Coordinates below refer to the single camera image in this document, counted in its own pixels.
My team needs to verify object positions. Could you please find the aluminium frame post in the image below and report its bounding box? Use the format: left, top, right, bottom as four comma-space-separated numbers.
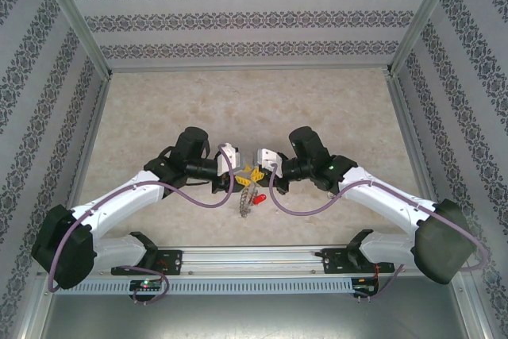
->
387, 0, 465, 78
30, 0, 114, 78

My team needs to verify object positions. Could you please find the aluminium side rail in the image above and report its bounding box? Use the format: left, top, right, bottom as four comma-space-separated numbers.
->
59, 75, 114, 245
387, 75, 444, 213

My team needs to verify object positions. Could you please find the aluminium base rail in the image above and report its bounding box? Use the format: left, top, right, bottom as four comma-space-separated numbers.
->
94, 246, 398, 276

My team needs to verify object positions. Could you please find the silver keyring disc with rings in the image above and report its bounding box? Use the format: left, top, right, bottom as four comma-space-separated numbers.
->
237, 184, 258, 219

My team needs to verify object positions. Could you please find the short purple cable loop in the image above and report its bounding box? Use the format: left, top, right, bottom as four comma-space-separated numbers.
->
372, 263, 404, 300
133, 273, 172, 305

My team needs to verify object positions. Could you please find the grey slotted cable duct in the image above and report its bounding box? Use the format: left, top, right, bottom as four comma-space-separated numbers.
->
55, 277, 354, 296

